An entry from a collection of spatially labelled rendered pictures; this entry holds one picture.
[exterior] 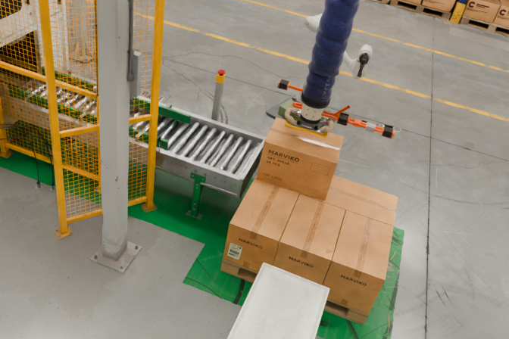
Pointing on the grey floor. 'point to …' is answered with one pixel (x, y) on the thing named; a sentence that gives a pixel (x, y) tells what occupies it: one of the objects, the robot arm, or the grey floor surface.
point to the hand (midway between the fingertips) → (361, 68)
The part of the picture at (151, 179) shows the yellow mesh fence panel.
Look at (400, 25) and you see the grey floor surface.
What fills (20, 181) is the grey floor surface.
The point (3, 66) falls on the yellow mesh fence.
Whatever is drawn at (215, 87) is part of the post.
